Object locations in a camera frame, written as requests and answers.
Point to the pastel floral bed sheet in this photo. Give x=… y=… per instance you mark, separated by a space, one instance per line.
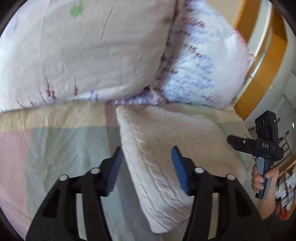
x=40 y=144

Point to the wooden glass-panel wardrobe door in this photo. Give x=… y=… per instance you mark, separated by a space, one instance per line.
x=262 y=25

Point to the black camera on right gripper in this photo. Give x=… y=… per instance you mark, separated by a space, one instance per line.
x=267 y=127

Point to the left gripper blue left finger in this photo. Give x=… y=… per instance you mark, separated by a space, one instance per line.
x=56 y=218

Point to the right forearm dark sleeve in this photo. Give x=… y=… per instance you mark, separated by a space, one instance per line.
x=267 y=206

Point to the wooden shelf with clutter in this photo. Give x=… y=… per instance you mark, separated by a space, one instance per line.
x=285 y=190

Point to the left pink floral pillow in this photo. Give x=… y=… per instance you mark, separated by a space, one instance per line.
x=54 y=51

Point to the right pink lavender pillow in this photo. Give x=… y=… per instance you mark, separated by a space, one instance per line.
x=205 y=62

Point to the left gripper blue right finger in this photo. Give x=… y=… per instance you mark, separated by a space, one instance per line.
x=238 y=218

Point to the beige cable-knit sweater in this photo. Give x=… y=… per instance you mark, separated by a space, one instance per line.
x=148 y=134

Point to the person's right hand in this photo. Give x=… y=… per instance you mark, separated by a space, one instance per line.
x=257 y=180

